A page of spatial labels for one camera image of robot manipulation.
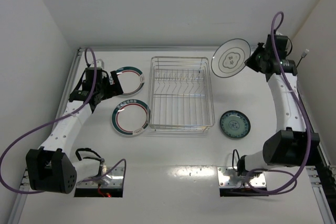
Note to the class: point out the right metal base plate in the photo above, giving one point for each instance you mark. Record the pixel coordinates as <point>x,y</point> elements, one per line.
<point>228,179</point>

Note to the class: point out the green rimmed plate far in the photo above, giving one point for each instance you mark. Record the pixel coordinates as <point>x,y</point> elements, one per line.
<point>131,80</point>

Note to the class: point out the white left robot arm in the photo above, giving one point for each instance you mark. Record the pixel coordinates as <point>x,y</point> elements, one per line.
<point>49,167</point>

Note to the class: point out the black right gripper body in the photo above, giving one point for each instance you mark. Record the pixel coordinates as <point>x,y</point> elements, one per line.
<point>254,57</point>

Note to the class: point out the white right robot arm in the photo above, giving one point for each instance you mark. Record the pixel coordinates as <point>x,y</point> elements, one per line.
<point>292,143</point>

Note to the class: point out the white plate with grey rim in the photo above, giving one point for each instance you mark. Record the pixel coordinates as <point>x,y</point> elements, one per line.
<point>229,59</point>

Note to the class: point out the metal base plate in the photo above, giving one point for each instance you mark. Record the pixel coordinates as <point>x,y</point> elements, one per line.
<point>112,180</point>
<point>228,179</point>

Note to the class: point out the green rimmed plate near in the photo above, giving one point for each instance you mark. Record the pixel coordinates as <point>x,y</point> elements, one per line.
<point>130,117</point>

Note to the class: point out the blue floral green plate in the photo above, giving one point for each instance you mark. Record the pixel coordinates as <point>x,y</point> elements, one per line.
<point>235,124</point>

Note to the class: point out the metal wire dish rack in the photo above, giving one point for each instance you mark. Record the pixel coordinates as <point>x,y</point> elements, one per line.
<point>180,97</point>

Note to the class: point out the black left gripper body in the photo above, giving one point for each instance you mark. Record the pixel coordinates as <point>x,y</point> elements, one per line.
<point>114,83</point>

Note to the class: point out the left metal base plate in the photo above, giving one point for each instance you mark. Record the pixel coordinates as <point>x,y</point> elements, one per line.
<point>112,180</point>

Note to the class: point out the green rimmed plate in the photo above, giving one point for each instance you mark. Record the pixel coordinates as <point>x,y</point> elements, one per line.
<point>131,80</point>
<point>130,117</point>

